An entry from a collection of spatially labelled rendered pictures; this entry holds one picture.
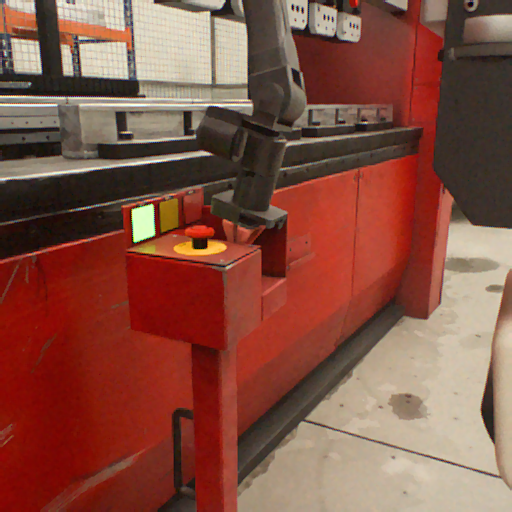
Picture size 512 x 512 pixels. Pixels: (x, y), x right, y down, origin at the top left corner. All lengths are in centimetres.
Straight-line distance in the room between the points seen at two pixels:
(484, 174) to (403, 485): 125
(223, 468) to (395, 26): 203
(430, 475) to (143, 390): 89
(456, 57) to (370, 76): 214
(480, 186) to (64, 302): 64
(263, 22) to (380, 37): 179
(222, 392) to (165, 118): 61
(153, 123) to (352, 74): 156
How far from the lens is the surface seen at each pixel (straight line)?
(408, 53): 250
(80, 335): 91
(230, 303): 68
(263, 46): 76
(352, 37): 197
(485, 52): 41
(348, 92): 258
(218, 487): 93
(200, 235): 71
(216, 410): 85
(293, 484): 154
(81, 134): 102
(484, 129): 41
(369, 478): 158
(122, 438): 106
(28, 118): 127
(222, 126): 78
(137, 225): 75
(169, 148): 110
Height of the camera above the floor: 97
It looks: 16 degrees down
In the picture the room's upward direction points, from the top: straight up
